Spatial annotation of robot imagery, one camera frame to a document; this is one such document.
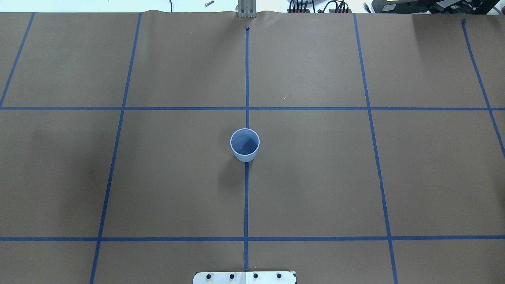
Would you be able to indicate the white metal mounting base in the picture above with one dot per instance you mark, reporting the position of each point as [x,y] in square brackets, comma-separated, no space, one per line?
[246,277]

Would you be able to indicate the light blue plastic cup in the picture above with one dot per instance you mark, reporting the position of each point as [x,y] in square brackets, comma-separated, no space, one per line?
[245,144]

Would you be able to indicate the metal camera post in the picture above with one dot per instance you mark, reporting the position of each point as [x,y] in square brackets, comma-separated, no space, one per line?
[246,9]

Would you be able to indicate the black equipment box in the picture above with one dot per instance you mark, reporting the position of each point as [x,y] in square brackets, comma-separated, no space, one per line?
[473,7]

